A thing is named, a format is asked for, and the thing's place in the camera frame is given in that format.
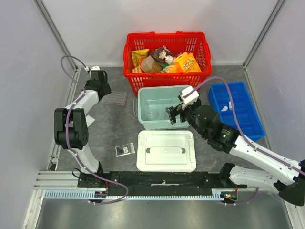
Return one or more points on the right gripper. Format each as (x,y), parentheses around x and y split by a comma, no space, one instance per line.
(181,114)

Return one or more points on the small glass beaker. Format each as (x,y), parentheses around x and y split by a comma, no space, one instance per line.
(150,113)

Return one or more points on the white capped vial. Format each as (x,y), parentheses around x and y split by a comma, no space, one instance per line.
(230,105)
(225,108)

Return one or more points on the black powder sachet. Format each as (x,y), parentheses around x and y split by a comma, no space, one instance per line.
(124,149)

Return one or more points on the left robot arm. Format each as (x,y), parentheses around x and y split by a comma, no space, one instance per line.
(70,124)

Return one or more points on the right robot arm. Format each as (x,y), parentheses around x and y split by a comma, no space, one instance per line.
(276,173)

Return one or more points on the light teal plastic bin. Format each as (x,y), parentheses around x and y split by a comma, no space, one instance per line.
(160,98)

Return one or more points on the white bin lid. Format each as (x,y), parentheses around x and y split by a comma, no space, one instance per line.
(166,151)

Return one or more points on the orange Scrub Daddy box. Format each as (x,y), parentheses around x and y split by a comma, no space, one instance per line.
(186,63)

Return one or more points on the white pump bottle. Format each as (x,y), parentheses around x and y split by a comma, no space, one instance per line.
(168,59)

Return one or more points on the brown cardboard box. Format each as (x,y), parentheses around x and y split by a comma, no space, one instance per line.
(149,65)

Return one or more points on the clear test tube rack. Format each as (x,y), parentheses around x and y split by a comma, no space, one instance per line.
(115,98)

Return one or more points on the red plastic shopping basket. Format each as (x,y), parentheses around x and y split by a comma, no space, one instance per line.
(179,42)

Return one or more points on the yellow snack bag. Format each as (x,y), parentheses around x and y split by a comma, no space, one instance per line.
(137,55)

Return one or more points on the blue compartment tray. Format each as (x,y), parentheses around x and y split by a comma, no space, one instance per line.
(246,113)

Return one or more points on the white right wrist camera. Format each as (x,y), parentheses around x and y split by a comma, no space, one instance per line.
(188,96)

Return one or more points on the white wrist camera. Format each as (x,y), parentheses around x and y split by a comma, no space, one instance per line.
(188,96)
(93,68)

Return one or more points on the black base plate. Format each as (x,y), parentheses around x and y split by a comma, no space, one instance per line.
(129,178)

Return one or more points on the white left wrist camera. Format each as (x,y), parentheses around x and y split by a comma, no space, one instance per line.
(93,68)

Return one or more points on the slotted cable duct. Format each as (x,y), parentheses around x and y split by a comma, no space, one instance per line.
(95,195)

